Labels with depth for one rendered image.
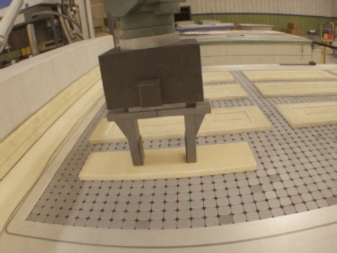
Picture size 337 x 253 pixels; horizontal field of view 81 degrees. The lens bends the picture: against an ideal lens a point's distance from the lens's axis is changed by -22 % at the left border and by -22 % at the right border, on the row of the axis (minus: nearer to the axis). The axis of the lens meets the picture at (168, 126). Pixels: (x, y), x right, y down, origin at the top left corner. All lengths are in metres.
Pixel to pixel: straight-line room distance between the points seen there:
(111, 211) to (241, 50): 4.01
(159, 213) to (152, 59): 0.33
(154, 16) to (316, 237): 0.56
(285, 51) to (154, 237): 4.39
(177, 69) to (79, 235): 0.42
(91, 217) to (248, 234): 0.35
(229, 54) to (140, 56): 3.85
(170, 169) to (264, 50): 4.00
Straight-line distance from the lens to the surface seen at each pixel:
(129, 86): 0.54
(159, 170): 0.65
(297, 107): 1.07
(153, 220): 0.54
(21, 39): 3.68
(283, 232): 0.52
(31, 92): 0.95
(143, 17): 0.52
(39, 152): 0.94
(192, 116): 0.60
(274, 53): 4.58
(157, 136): 0.83
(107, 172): 0.68
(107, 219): 0.57
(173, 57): 0.51
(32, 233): 0.62
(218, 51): 4.29
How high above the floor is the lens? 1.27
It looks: 25 degrees down
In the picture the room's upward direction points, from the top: 7 degrees counter-clockwise
